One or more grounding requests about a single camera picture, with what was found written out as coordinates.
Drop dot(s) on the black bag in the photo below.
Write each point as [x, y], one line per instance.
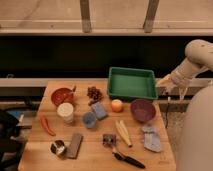
[8, 129]

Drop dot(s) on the purple bowl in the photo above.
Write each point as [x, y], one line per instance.
[142, 110]

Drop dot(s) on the blue sponge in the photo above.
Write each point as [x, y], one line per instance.
[99, 110]

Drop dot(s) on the red bowl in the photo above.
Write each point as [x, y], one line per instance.
[63, 95]

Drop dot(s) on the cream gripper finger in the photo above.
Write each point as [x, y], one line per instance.
[166, 82]

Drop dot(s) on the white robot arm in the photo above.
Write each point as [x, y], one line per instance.
[196, 142]

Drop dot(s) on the white cup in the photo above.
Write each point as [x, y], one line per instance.
[66, 112]

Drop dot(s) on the red chili pepper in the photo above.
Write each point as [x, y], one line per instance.
[45, 126]

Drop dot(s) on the grey cloth glove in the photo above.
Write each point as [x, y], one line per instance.
[151, 138]

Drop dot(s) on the blue cup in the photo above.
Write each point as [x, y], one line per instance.
[89, 120]

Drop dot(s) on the bunch of dark grapes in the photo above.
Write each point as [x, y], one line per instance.
[94, 94]

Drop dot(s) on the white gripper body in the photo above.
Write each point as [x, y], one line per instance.
[183, 74]

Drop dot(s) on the apple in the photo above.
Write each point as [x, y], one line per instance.
[117, 105]

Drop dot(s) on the green plastic tray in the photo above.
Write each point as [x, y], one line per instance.
[129, 84]

